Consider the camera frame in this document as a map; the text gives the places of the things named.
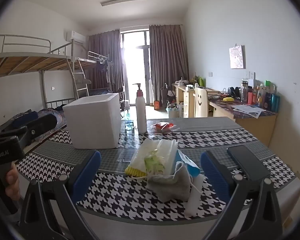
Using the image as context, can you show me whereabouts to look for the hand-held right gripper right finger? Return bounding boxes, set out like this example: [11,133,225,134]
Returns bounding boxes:
[200,150,284,240]

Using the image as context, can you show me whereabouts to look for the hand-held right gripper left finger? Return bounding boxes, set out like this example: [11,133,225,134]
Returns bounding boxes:
[15,149,102,240]

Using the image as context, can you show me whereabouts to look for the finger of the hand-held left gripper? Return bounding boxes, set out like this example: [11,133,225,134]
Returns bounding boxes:
[11,111,39,130]
[0,114,58,151]

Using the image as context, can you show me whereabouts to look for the white foam strip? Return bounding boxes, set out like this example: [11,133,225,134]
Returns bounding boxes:
[185,174,205,215]

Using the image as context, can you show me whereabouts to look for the white foam box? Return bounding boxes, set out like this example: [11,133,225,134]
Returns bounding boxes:
[62,93,122,149]

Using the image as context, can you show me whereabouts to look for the grey cloth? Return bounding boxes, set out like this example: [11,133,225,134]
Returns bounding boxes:
[146,161,193,203]

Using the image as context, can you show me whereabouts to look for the yellow foam net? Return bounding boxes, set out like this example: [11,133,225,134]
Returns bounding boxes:
[124,166,148,178]

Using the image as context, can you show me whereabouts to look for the white paper tissue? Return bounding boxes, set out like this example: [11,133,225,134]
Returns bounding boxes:
[131,138,179,175]

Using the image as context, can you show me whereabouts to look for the clear green-printed plastic bag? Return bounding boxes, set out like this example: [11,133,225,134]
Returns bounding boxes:
[144,152,166,178]

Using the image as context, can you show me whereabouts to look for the person's left hand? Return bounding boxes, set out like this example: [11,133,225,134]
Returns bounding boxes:
[5,164,22,201]

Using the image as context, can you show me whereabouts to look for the dark blue quilt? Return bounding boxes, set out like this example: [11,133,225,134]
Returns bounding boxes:
[11,106,67,133]

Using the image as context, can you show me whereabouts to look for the black white houndstooth tablecloth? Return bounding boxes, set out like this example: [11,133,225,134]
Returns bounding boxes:
[15,116,300,223]

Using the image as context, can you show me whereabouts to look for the dark green flat box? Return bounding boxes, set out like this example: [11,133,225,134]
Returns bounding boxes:
[227,144,271,181]

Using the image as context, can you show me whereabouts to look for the large metal bunk bed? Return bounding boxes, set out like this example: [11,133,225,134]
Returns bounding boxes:
[0,35,90,113]

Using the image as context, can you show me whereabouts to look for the wooden desk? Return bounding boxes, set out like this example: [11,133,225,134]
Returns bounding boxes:
[171,82,278,147]

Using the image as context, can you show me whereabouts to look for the red snack packet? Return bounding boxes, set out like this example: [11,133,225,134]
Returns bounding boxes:
[150,121,179,133]

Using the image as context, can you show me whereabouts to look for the papers on desk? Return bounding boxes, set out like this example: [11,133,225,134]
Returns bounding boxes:
[231,104,267,119]

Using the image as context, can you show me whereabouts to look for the wooden chair with smiley face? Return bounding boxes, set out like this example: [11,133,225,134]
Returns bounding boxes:
[194,87,210,118]

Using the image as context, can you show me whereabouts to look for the small metal bunk bed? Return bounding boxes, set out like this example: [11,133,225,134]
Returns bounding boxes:
[78,51,115,98]

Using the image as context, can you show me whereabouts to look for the white waste bin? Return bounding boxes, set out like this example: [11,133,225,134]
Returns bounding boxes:
[166,106,179,118]

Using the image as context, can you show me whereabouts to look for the hanging clothes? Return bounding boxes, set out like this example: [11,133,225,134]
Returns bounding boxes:
[96,59,115,84]

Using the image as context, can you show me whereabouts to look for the white pump bottle red nozzle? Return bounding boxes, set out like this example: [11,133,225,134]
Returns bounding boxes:
[132,83,147,134]

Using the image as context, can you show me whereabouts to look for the brown curtain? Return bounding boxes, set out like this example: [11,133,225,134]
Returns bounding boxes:
[149,24,190,105]
[88,29,125,100]

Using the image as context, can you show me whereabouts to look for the black round object on desk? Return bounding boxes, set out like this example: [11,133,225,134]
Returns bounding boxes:
[227,87,242,99]

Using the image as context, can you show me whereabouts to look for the white air conditioner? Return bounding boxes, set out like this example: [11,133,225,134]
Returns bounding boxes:
[65,30,86,43]

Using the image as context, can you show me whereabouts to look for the row of toiletry bottles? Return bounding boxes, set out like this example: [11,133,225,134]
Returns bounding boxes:
[241,79,280,113]

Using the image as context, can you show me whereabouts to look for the dark bag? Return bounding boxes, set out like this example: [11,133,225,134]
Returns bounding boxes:
[160,84,175,104]

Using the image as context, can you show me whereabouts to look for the glass balcony door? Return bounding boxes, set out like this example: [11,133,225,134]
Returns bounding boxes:
[120,30,150,105]

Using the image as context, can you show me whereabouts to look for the ceiling tube light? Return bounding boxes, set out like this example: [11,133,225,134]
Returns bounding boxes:
[101,0,147,7]

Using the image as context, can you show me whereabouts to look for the wall poster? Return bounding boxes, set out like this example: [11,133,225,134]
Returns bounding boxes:
[229,45,246,69]

